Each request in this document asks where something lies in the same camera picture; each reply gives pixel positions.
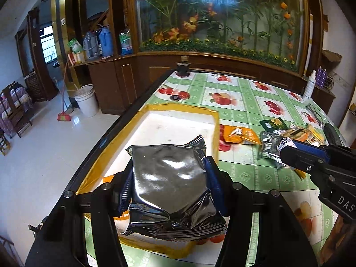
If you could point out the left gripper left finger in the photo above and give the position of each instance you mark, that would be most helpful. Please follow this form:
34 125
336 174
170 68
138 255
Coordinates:
119 177

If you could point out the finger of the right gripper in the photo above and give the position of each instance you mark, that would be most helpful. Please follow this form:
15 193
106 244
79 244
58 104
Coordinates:
298 159
311 149

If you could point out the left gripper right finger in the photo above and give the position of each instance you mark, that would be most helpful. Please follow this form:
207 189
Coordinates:
219 183

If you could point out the clear bag with calligraphy label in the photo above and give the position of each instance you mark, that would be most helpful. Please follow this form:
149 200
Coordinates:
314 138

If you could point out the orange cracker pack with barcode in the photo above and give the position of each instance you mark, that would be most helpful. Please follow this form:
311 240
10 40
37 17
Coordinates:
297 133

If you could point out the silver foil packet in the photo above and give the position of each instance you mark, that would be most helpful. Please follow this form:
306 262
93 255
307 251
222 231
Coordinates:
271 145
171 200

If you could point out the silver foil packet front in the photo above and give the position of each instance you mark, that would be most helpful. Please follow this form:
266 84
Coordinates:
171 200

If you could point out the dark green snack packet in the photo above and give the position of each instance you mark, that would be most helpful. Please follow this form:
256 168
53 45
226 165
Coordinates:
270 125

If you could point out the small orange chip bag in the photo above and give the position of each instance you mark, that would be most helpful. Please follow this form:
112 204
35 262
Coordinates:
240 135

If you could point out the orange snack packet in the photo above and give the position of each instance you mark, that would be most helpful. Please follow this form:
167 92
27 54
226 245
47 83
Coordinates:
122 195

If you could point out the black glasses case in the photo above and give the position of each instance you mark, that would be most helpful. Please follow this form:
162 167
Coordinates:
331 135

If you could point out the black eyeglasses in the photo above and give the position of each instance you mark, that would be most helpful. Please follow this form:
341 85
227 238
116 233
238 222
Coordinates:
316 114

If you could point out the white spray bottle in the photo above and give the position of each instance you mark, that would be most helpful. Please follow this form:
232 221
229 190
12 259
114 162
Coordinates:
310 86

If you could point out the yellow-rimmed white foam tray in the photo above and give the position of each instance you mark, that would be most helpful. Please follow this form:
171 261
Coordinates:
101 224

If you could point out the purple bottles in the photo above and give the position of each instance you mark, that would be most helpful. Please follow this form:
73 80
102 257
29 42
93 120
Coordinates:
321 76

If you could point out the green plaid fruit tablecloth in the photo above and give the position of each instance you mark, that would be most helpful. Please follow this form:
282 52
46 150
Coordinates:
202 104

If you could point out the white plastic bucket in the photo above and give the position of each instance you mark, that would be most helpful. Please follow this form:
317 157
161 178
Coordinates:
86 99

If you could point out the dark ink bottle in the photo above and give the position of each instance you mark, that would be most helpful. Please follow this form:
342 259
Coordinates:
183 67

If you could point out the wooden chair with cloth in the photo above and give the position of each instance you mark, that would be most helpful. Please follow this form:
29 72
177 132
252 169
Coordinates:
16 109

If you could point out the grey thermos jug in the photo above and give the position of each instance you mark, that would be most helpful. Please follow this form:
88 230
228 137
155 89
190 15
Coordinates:
90 46

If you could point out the blue thermos jug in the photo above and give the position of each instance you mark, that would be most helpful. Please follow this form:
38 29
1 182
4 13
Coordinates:
106 42

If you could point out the flower display glass case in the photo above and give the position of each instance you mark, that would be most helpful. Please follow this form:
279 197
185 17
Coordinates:
271 31

